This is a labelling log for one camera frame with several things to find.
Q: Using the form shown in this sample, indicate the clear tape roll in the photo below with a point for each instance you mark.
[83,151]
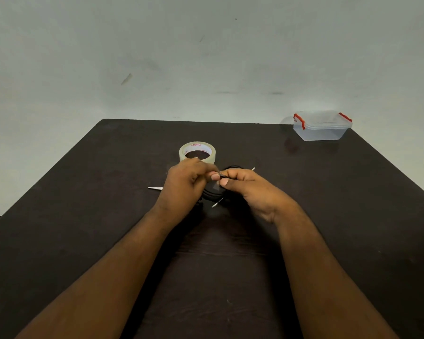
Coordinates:
[183,155]

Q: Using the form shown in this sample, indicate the person's left hand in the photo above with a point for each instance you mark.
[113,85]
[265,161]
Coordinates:
[182,187]

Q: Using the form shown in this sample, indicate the clear plastic box red latches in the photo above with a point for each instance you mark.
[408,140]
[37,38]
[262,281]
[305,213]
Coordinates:
[319,132]

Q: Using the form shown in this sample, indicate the person's left forearm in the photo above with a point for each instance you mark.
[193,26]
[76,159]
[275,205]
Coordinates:
[99,278]

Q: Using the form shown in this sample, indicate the person's right forearm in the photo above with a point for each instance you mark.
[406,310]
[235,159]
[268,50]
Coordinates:
[328,285]

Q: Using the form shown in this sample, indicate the person's right hand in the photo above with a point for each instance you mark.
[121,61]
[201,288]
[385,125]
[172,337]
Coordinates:
[265,197]

